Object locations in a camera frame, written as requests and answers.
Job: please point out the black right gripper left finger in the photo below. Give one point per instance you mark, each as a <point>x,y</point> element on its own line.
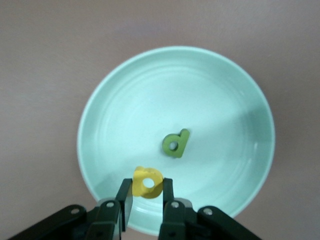
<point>110,215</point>

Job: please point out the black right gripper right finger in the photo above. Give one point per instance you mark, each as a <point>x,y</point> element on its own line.
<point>172,215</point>

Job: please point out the green letter d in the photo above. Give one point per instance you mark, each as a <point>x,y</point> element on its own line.
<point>183,138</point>

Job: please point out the light green plate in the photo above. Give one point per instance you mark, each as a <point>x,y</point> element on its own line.
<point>150,105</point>

